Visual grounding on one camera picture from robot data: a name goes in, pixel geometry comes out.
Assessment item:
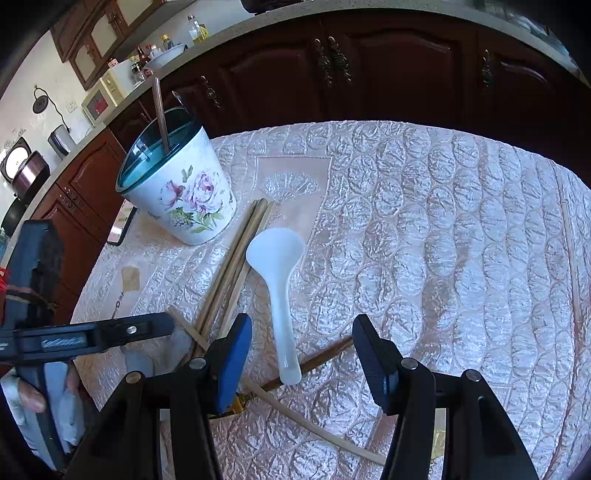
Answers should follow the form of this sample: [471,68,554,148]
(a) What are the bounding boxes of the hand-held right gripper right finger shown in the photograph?
[352,314,541,480]

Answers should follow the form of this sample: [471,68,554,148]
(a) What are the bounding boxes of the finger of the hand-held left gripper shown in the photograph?
[13,313,175,366]

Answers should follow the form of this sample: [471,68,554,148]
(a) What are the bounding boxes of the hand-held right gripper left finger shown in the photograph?
[69,313,254,480]

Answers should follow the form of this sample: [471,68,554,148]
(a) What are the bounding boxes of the dark brown chopstick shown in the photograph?
[210,337,356,418]

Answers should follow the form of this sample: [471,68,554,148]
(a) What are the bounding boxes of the light wooden chopstick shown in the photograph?
[242,381,387,466]
[194,199,258,337]
[167,305,211,352]
[217,203,279,344]
[185,198,269,361]

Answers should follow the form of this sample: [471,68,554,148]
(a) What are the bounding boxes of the white plastic rice spoon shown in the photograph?
[245,227,305,385]

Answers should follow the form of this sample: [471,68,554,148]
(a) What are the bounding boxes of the floral white cup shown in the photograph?
[115,107,238,246]

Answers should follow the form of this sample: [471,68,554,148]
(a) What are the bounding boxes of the person's left hand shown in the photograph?
[15,364,83,414]

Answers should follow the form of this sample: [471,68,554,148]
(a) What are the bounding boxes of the black pan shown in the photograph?
[0,198,28,236]

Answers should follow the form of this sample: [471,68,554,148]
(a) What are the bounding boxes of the brown key tag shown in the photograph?
[111,265,141,319]

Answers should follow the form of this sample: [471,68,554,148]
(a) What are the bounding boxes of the black phone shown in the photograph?
[105,203,138,246]

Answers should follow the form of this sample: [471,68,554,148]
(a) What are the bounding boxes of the rice cooker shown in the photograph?
[0,137,51,200]

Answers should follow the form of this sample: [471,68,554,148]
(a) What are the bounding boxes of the silver electric kettle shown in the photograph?
[47,124,75,160]

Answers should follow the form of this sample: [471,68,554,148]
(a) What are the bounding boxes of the pink quilted tablecloth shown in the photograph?
[69,119,591,480]

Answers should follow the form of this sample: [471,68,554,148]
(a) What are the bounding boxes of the cream microwave oven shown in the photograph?
[82,68,127,126]

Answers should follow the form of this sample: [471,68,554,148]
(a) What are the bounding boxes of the white bowl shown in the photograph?
[143,44,188,71]

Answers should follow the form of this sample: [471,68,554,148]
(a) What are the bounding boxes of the yellow oil bottle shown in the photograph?
[187,15,209,45]

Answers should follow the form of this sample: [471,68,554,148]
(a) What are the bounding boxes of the grey kitchen countertop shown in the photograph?
[14,0,578,217]

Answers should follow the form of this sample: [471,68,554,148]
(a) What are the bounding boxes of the dark wooden base cabinets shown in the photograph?
[28,9,583,324]

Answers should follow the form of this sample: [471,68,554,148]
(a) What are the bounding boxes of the dark pot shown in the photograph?
[241,0,320,13]

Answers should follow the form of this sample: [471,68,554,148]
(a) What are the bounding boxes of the metal spoon handle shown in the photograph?
[172,91,192,123]

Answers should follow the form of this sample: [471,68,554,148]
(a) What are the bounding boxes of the brown wall cabinet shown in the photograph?
[48,0,197,90]

